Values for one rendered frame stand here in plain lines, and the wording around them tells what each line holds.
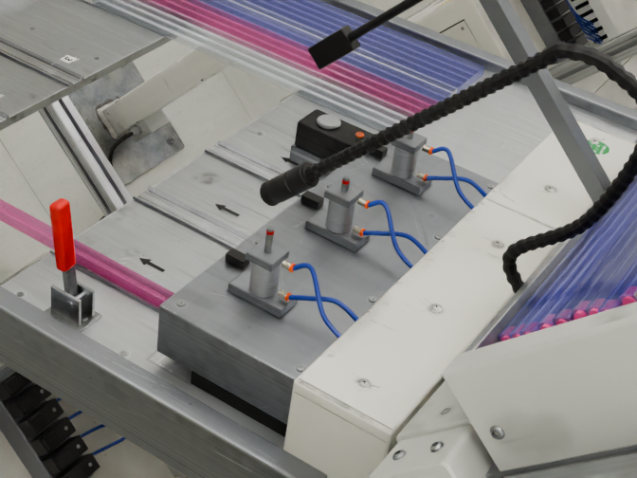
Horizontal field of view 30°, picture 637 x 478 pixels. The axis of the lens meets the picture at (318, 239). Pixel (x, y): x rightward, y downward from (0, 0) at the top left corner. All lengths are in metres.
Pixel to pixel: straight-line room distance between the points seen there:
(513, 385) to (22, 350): 0.45
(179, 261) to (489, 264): 0.27
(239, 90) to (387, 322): 1.82
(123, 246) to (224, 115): 1.57
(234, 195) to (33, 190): 1.17
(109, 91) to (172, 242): 1.39
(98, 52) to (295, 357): 0.58
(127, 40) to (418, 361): 0.65
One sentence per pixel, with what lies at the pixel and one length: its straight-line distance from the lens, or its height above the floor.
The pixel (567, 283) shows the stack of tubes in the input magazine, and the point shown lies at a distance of 0.77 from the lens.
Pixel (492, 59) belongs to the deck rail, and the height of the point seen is 1.08.
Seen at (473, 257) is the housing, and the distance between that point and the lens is 0.97.
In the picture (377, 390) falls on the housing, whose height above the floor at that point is 1.27.
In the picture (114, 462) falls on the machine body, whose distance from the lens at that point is 1.47.
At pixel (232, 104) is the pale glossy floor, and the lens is 2.64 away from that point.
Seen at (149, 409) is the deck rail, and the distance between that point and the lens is 0.92.
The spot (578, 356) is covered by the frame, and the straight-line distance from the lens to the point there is 0.65.
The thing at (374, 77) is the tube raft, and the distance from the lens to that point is 1.34.
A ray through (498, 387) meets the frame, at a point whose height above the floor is 1.42.
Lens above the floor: 1.84
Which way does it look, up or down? 43 degrees down
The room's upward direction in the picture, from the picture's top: 67 degrees clockwise
